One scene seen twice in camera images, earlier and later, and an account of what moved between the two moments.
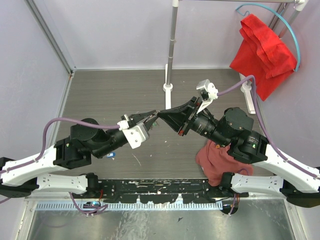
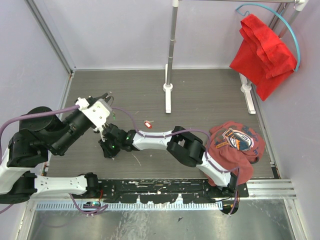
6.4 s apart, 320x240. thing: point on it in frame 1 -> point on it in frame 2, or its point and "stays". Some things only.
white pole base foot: (167, 88) stays
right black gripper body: (185, 126) -> (112, 149)
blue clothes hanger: (286, 19) stays
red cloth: (263, 54) stays
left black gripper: (137, 117) -> (94, 99)
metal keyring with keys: (154, 124) -> (113, 114)
